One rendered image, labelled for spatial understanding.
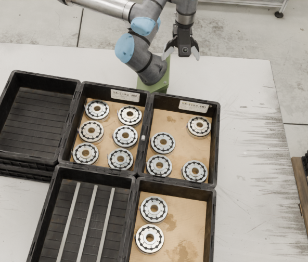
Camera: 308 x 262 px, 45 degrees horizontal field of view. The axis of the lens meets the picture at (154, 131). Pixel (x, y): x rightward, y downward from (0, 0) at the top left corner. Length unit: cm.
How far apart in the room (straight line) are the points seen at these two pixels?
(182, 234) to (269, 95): 93
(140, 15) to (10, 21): 214
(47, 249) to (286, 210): 99
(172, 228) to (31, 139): 67
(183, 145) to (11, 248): 79
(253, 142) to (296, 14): 211
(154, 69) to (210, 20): 174
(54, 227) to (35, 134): 41
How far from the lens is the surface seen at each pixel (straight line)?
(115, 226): 141
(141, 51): 167
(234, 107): 191
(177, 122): 163
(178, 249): 141
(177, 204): 146
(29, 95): 173
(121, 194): 146
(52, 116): 165
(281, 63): 324
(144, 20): 131
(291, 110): 296
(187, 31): 143
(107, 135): 157
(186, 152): 156
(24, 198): 164
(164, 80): 171
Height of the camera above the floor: 218
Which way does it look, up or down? 58 degrees down
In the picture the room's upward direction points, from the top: 9 degrees clockwise
